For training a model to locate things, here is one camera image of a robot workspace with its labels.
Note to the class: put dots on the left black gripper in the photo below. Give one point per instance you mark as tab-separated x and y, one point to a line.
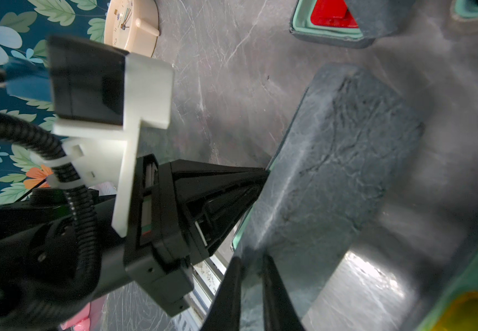
180	213

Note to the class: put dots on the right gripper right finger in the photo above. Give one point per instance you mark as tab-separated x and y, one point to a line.
278	311

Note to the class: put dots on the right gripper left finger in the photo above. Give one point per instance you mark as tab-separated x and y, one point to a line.
225	311

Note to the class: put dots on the grey case with white glasses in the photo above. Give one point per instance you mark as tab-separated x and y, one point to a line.
350	139

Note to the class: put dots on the grey case with red glasses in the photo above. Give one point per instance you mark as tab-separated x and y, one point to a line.
375	18

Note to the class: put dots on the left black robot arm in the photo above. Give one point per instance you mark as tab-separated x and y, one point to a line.
38	245

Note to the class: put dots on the cream analog clock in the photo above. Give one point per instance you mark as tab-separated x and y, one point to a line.
132	25

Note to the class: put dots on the yellow sunglasses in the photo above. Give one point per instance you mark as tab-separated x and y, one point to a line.
462	314

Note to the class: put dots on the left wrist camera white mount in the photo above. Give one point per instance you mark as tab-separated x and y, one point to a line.
103	97

